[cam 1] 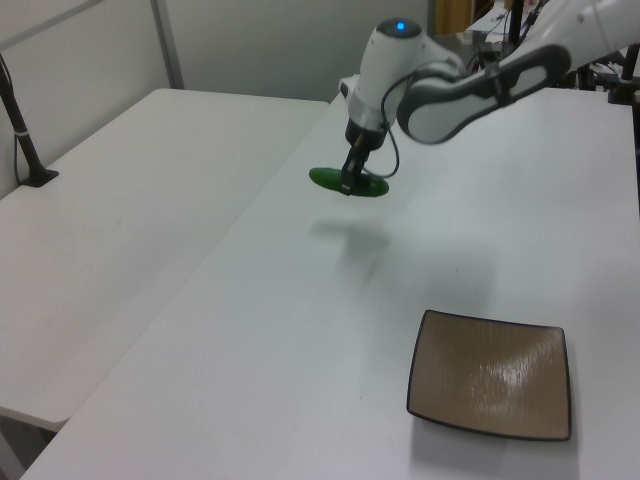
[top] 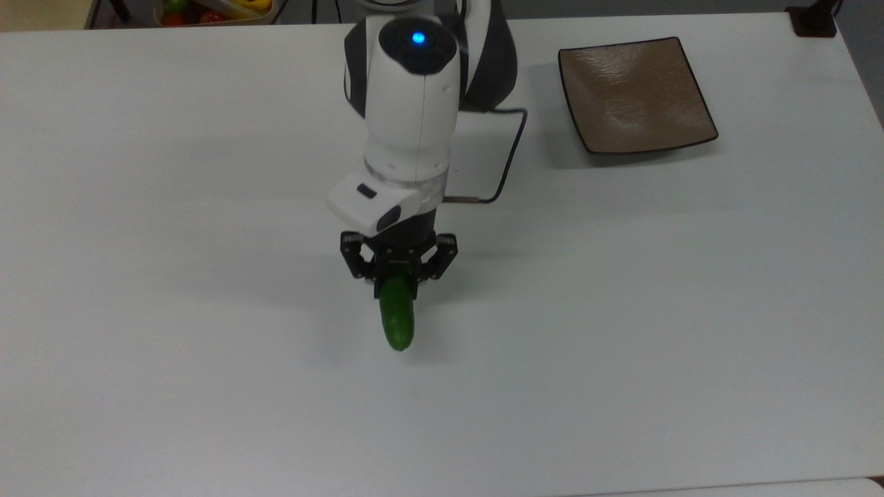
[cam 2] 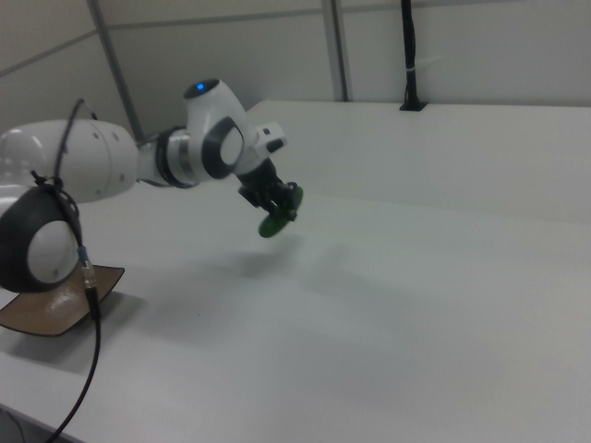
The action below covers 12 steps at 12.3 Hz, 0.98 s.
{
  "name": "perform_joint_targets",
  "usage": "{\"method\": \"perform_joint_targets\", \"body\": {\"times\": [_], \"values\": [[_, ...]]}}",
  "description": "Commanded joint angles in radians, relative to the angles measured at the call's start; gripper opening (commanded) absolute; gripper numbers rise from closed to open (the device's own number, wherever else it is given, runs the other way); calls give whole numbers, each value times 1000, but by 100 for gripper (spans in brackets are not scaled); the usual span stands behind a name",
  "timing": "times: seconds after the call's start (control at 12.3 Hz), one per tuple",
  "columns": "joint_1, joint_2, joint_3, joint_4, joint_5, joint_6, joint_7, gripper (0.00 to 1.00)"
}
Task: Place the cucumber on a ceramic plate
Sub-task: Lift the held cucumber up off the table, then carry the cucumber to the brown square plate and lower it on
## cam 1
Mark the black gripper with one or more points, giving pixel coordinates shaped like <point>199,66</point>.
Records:
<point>365,134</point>

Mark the green cucumber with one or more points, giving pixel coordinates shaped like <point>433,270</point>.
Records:
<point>327,177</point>

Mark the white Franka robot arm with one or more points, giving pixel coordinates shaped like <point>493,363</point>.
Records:
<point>440,105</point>

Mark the square brown ceramic plate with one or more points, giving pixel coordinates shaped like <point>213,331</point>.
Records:
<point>490,375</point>

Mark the yellow curtain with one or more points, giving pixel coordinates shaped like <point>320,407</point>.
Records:
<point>452,16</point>

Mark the thin black upright pole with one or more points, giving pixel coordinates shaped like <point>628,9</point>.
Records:
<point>516,20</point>

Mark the white folding side table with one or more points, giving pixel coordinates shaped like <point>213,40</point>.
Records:
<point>125,225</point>

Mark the black pole with clamp base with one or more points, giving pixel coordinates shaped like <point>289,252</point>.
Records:
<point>626,75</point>

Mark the grey partition frame post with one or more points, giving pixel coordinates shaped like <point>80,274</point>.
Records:
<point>167,42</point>

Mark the black camera stand pole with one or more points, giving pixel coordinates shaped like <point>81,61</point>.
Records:
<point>20,132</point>

